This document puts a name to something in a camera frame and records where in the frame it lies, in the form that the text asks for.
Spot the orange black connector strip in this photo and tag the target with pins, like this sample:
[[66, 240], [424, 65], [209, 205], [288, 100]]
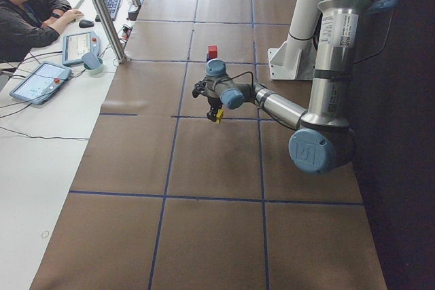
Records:
[[126, 31]]

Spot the near teach pendant tablet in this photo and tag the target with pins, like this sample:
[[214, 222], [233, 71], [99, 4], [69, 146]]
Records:
[[38, 87]]

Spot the red wooden cube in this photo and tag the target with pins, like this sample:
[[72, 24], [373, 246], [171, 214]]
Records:
[[213, 50]]

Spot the yellow wooden cube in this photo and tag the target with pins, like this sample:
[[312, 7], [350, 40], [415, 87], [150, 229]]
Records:
[[219, 115]]

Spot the far teach pendant tablet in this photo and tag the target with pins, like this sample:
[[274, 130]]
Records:
[[78, 44]]

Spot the seated person in black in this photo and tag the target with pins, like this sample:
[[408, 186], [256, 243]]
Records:
[[28, 24]]

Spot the black computer mouse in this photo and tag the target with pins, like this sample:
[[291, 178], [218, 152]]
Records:
[[84, 24]]

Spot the black keyboard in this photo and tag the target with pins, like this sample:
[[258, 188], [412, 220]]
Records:
[[112, 7]]

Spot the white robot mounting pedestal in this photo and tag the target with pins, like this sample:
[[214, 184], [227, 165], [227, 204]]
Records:
[[311, 50]]

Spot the teach pendant tablet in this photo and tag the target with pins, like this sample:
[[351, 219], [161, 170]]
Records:
[[78, 44], [38, 87]]

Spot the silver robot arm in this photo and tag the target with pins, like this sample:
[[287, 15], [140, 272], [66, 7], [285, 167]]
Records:
[[322, 139]]

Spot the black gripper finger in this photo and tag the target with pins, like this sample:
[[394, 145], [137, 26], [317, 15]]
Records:
[[212, 115]]

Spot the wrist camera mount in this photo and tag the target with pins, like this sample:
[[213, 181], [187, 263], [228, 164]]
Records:
[[200, 88]]

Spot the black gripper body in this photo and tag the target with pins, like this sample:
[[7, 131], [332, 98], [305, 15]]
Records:
[[213, 103]]

